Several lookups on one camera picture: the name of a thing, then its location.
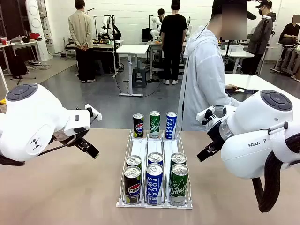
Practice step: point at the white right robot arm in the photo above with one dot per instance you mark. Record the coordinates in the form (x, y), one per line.
(257, 131)

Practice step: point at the black tripod with white sensor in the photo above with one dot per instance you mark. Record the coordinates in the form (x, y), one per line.
(267, 17)

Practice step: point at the person in white hooded jacket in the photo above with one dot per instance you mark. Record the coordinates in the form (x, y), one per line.
(204, 82)

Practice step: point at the large white table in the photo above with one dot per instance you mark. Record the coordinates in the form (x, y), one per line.
(269, 82)

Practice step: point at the green Chilsung Cider can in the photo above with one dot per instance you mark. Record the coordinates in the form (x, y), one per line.
(179, 187)
(155, 125)
(178, 158)

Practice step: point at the red cup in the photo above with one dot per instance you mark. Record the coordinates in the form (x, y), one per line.
(3, 41)

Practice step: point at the person's left hand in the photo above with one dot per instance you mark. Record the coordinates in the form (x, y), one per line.
(231, 87)

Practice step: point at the man in beige jacket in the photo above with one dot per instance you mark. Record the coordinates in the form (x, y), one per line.
(80, 28)

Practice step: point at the grey wall electrical panel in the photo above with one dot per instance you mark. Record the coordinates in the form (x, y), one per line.
(45, 21)

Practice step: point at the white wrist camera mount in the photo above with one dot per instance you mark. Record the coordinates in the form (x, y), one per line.
(206, 113)
(95, 112)

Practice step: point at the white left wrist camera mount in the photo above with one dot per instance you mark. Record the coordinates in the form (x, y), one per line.
(95, 112)

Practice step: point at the translucent plastic bin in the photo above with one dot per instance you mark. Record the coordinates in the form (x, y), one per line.
(235, 48)

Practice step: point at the man in black T-shirt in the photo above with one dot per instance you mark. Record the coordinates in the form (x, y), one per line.
(173, 28)

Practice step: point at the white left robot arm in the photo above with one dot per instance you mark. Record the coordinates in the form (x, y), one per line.
(35, 117)

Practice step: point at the blue Pocari Sweat can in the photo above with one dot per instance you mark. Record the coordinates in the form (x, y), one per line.
(155, 158)
(154, 187)
(171, 125)

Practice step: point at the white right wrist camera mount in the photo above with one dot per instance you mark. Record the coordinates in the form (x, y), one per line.
(206, 113)

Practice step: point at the clear can rack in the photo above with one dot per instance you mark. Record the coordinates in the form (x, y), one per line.
(154, 145)

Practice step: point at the white tower air conditioner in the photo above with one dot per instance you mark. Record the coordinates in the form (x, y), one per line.
(35, 23)

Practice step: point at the person's right forearm white sleeve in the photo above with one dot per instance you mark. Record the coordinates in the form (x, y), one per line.
(230, 99)

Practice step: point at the person in black sweater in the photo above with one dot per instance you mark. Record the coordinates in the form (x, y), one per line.
(290, 31)

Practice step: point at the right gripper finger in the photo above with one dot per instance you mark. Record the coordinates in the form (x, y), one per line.
(205, 147)
(207, 154)

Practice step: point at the man in grey hoodie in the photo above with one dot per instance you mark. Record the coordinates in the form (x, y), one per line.
(260, 35)

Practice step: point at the black tripod with bag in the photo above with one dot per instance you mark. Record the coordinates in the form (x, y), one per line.
(20, 66)

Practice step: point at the dark haired seated person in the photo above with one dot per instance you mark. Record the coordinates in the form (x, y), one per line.
(161, 12)

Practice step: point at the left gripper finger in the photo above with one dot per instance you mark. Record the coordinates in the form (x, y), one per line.
(92, 143)
(90, 151)

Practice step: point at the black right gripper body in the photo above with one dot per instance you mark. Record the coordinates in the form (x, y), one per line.
(216, 137)

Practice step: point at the black Pepsi can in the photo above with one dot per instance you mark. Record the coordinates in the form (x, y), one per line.
(132, 187)
(138, 126)
(133, 160)

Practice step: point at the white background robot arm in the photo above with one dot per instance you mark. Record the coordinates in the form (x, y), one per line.
(155, 25)

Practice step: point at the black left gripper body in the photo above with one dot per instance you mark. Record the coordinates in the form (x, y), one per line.
(66, 139)

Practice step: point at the grey plastic stool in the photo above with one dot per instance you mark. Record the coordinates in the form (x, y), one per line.
(139, 77)

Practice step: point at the red cloth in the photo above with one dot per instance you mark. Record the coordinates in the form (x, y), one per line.
(35, 35)

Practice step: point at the white cluttered side table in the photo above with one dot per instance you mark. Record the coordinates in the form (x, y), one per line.
(23, 43)

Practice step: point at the white background work table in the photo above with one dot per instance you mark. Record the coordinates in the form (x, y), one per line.
(234, 53)

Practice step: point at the grey workbench table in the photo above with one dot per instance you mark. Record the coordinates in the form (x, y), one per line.
(105, 45)

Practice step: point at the black stand pole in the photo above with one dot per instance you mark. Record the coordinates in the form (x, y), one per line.
(114, 47)

